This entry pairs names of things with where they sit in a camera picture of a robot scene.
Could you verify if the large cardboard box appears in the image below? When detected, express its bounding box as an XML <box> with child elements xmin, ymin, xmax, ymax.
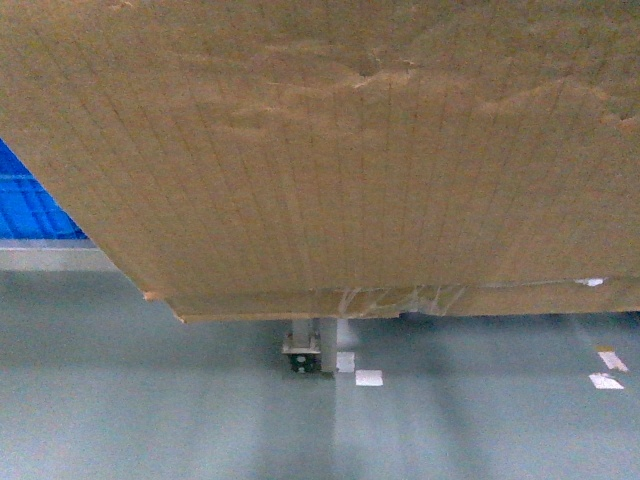
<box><xmin>1</xmin><ymin>1</ymin><xmax>639</xmax><ymax>323</ymax></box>

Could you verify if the shelf caster foot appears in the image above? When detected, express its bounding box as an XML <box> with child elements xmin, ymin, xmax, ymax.
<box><xmin>282</xmin><ymin>318</ymin><xmax>337</xmax><ymax>375</ymax></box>

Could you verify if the blue plastic bin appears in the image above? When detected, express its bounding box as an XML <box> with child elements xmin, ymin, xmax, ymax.
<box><xmin>1</xmin><ymin>141</ymin><xmax>88</xmax><ymax>240</ymax></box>

